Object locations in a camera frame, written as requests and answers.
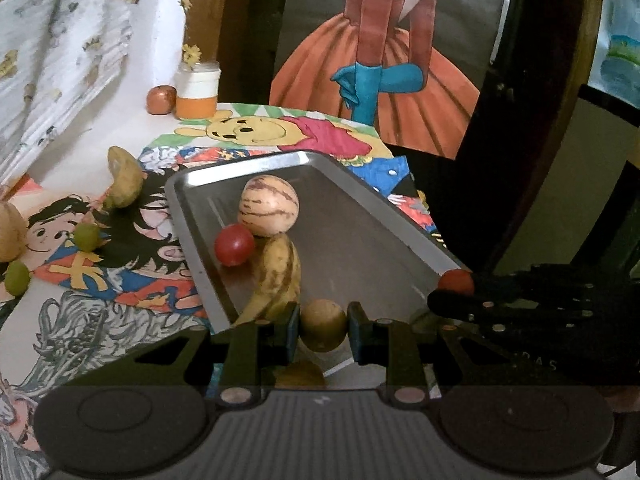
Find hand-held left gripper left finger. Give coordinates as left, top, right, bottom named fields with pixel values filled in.
left=135, top=302, right=301, bottom=406

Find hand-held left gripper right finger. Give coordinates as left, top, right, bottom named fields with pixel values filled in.
left=348, top=302, right=481, bottom=406

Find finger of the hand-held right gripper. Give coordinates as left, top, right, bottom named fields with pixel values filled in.
left=427, top=290, right=501, bottom=333
left=472, top=270, right=531, bottom=295

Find red cherry tomato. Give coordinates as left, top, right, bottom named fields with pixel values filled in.
left=214, top=224, right=256, bottom=267
left=437, top=269, right=475, bottom=295

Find spotted yellow banana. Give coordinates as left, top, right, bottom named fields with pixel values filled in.
left=232, top=234, right=302, bottom=328

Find metal tray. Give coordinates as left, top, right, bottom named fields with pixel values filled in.
left=165, top=151, right=468, bottom=391

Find striped pepino melon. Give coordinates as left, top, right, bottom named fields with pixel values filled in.
left=237, top=174, right=300, bottom=237

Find green grape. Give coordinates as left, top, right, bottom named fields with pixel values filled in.
left=74, top=223, right=103, bottom=252

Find green lime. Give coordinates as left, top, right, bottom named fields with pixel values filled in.
left=4, top=261, right=31, bottom=295

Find pale pepino melon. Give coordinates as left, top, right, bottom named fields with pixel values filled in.
left=0, top=201, right=28, bottom=262

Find cartoon printed tablecloth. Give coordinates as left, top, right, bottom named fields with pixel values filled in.
left=0, top=145, right=451, bottom=480

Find yellow bear drawing sheet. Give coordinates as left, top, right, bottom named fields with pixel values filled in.
left=172, top=102, right=416, bottom=196

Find white and orange jar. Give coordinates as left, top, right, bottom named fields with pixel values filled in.
left=173, top=60, right=222, bottom=121

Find blue landscape painting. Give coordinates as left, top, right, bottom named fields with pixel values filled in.
left=597, top=0, right=640, bottom=111

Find small red-brown apple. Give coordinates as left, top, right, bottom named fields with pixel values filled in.
left=146, top=85, right=177, bottom=117

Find dried yellow flowers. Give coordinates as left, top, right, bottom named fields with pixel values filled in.
left=175, top=0, right=202, bottom=68

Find white cartoon printed blanket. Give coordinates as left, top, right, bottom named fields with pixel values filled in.
left=0, top=0, right=143, bottom=196

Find brown wooden door frame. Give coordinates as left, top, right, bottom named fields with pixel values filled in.
left=465, top=0, right=608, bottom=273

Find wall poster orange dress figure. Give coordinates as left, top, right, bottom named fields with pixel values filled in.
left=270, top=0, right=506, bottom=161

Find brown wooden post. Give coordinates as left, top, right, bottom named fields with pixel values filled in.
left=182, top=0, right=226, bottom=63

